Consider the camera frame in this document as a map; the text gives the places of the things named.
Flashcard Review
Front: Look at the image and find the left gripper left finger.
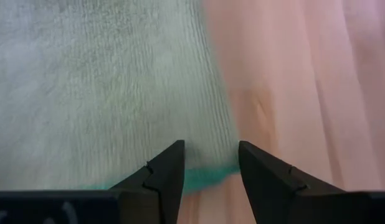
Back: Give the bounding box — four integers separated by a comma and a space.
0, 139, 186, 224

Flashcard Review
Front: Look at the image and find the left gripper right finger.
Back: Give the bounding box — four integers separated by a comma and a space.
238, 140, 385, 224

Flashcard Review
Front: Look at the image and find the sage green teal-edged towel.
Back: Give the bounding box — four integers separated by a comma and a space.
0, 0, 242, 196

